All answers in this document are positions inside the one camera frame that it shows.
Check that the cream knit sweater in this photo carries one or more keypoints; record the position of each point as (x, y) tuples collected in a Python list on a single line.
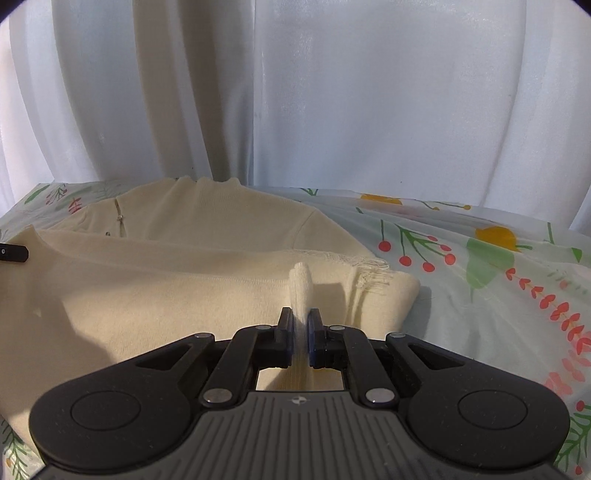
[(194, 277)]

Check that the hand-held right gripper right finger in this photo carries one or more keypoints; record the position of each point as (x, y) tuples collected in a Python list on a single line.
[(312, 340)]

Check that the white curtain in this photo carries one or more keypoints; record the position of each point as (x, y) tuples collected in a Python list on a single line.
[(369, 92)]

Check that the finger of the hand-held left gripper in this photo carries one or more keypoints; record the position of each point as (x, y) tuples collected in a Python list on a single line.
[(14, 253)]

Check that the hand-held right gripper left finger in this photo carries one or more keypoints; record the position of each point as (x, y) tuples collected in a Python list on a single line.
[(289, 339)]

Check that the floral bed sheet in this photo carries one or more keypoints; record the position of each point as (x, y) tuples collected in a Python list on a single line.
[(485, 286)]

